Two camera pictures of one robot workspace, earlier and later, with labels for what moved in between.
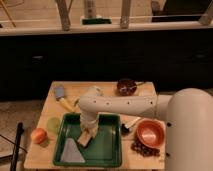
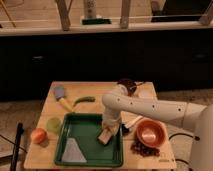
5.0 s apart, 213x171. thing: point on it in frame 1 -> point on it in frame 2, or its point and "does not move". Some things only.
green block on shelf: [96, 21] does not move
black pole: [19, 132] does not move
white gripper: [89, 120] -> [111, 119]
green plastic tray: [103, 150] does not move
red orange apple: [38, 135] does not move
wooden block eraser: [84, 138] -> [105, 136]
